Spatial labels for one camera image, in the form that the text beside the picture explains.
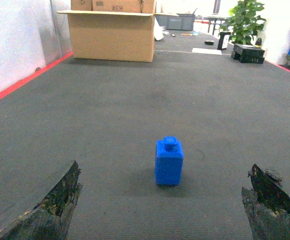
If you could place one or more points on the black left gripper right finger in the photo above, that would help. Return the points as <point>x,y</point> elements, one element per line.
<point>267,205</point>

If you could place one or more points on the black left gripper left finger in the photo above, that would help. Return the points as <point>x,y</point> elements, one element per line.
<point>46,211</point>

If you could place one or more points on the blue plastic bottle-shaped part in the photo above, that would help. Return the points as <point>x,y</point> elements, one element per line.
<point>169,159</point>

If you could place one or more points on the stacked black boxes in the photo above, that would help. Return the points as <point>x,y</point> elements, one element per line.
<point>247,54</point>

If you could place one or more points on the black and white standing box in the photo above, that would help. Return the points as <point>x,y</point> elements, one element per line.
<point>223,40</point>

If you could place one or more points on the white paper sheet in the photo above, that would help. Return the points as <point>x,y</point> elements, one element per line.
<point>206,51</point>

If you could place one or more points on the black tape roll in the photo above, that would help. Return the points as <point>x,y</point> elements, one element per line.
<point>208,42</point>

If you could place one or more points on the large cardboard box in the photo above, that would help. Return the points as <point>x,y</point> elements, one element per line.
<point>114,36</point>

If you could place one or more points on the green potted plant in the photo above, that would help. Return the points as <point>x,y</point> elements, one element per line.
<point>244,22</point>

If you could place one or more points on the grey plastic crate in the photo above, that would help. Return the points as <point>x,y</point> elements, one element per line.
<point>182,21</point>

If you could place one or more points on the upper cardboard box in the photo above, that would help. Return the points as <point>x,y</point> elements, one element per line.
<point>122,6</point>

